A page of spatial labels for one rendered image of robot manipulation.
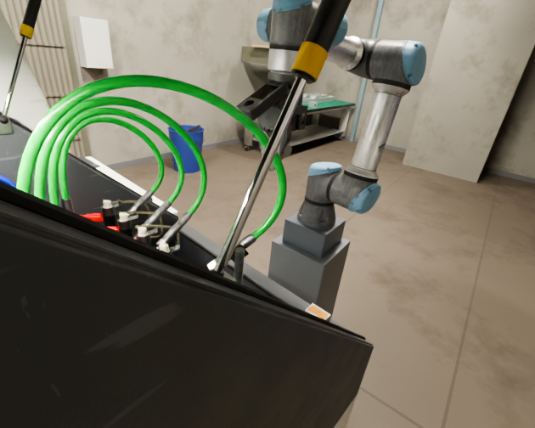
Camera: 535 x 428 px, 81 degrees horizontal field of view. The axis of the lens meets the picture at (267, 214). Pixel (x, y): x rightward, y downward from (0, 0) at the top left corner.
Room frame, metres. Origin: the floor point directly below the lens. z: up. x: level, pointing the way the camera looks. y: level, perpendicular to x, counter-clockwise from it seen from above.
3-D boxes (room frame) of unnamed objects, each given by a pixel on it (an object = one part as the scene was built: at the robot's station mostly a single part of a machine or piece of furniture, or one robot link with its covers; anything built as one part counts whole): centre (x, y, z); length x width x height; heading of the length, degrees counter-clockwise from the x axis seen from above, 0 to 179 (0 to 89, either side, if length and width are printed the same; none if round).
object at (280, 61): (0.72, 0.00, 1.45); 0.08 x 0.08 x 0.05
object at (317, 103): (5.88, -0.46, 0.44); 2.44 x 0.95 x 0.88; 146
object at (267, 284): (0.67, 0.04, 0.87); 0.62 x 0.04 x 0.16; 50
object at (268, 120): (0.73, -0.01, 1.37); 0.09 x 0.08 x 0.12; 140
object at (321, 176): (1.10, -0.20, 1.07); 0.13 x 0.12 x 0.14; 46
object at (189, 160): (3.99, 1.12, 0.29); 0.50 x 0.46 x 0.58; 146
